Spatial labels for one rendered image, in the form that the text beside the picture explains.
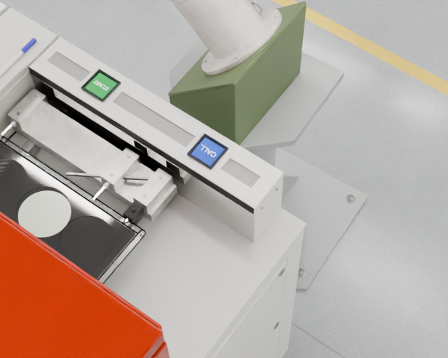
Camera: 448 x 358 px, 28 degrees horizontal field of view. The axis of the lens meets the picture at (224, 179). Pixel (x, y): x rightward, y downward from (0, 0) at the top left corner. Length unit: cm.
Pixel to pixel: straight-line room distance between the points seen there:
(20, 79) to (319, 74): 63
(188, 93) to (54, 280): 118
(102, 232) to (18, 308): 106
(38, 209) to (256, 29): 54
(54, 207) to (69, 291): 109
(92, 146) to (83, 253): 24
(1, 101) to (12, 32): 15
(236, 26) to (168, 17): 141
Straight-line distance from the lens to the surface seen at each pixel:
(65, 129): 182
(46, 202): 172
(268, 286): 177
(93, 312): 61
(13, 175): 177
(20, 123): 182
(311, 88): 192
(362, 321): 257
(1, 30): 189
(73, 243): 167
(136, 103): 174
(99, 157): 178
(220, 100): 172
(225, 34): 172
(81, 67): 181
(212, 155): 166
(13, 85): 183
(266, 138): 185
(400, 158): 282
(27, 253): 64
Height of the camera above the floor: 238
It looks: 60 degrees down
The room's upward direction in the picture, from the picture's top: 2 degrees counter-clockwise
